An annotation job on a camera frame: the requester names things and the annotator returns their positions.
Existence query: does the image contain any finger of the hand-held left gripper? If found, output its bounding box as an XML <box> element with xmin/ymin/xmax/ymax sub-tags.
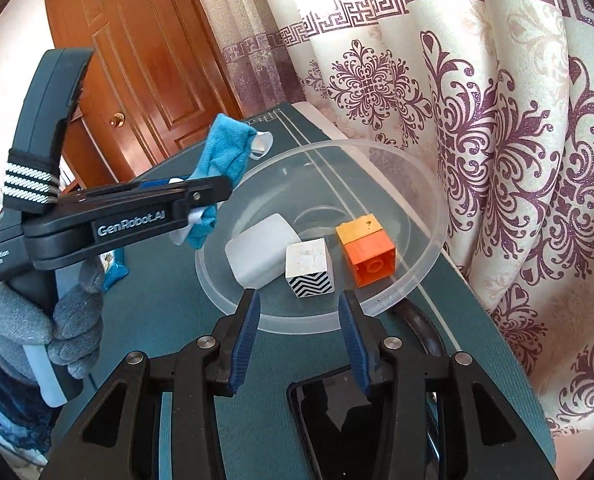
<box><xmin>84</xmin><ymin>175</ymin><xmax>233</xmax><ymax>199</ymax></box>
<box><xmin>142</xmin><ymin>183</ymin><xmax>234</xmax><ymax>222</ymax></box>

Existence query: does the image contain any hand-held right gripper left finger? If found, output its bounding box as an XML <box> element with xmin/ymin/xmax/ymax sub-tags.
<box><xmin>37</xmin><ymin>290</ymin><xmax>263</xmax><ymax>480</ymax></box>

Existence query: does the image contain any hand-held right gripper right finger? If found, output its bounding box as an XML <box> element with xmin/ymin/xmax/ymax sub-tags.
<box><xmin>338</xmin><ymin>291</ymin><xmax>560</xmax><ymax>480</ymax></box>

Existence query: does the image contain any blue cloth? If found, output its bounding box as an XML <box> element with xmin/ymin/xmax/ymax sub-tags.
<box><xmin>169</xmin><ymin>114</ymin><xmax>273</xmax><ymax>250</ymax></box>

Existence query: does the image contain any clear plastic bowl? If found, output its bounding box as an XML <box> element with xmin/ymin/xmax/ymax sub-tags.
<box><xmin>195</xmin><ymin>140</ymin><xmax>450</xmax><ymax>335</ymax></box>

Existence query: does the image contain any person's left hand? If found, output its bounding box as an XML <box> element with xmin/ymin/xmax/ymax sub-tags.
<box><xmin>0</xmin><ymin>259</ymin><xmax>105</xmax><ymax>381</ymax></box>

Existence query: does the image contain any black wristwatch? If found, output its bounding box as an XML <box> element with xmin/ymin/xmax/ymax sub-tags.
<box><xmin>392</xmin><ymin>304</ymin><xmax>450</xmax><ymax>361</ymax></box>

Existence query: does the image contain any white rectangular block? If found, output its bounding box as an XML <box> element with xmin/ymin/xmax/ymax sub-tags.
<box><xmin>224</xmin><ymin>213</ymin><xmax>302</xmax><ymax>289</ymax></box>

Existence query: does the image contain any black smartphone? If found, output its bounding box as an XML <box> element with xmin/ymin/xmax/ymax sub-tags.
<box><xmin>287</xmin><ymin>366</ymin><xmax>438</xmax><ymax>480</ymax></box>

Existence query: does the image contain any orange yellow toy brick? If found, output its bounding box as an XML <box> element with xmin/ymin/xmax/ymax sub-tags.
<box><xmin>335</xmin><ymin>214</ymin><xmax>398</xmax><ymax>288</ymax></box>

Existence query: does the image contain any white cube zigzag print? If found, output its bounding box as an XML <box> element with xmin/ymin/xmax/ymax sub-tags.
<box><xmin>284</xmin><ymin>238</ymin><xmax>337</xmax><ymax>300</ymax></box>

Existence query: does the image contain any wooden door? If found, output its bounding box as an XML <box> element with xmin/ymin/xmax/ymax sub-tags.
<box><xmin>44</xmin><ymin>0</ymin><xmax>245</xmax><ymax>183</ymax></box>

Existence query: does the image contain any blue snack packet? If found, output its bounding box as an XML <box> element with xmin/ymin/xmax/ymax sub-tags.
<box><xmin>100</xmin><ymin>252</ymin><xmax>130</xmax><ymax>292</ymax></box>

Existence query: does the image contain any patterned curtain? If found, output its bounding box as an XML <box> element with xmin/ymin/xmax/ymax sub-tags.
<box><xmin>219</xmin><ymin>0</ymin><xmax>594</xmax><ymax>441</ymax></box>

